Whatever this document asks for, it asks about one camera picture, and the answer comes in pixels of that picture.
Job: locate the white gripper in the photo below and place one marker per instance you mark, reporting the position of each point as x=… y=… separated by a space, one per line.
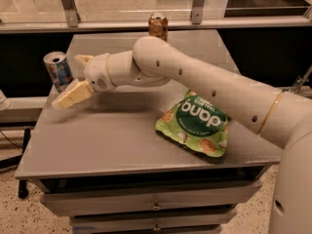
x=97 y=71

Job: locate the blue silver redbull can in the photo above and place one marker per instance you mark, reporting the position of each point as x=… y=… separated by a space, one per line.
x=59 y=70

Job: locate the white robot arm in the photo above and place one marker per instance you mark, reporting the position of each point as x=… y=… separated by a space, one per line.
x=282 y=118

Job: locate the brown gold drink can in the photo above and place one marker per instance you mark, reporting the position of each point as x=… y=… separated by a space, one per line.
x=158 y=26

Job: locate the white object at left edge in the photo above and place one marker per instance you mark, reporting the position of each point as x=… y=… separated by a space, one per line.
x=4 y=103

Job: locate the green dang chips bag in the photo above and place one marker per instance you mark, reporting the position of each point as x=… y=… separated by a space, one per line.
x=197 y=124

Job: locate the upper grey drawer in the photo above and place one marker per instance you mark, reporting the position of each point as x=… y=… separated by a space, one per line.
x=151 y=199

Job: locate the grey drawer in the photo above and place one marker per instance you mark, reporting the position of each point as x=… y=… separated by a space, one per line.
x=163 y=222
x=151 y=199

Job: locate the lower grey drawer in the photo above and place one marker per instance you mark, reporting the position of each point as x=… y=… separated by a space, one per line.
x=163 y=222

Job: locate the left metal railing bracket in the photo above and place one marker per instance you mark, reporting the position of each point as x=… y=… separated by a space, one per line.
x=71 y=13

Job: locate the metal railing bracket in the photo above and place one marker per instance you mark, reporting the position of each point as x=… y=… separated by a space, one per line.
x=71 y=13
x=197 y=11

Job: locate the right metal railing bracket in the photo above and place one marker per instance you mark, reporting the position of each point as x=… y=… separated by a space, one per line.
x=197 y=11

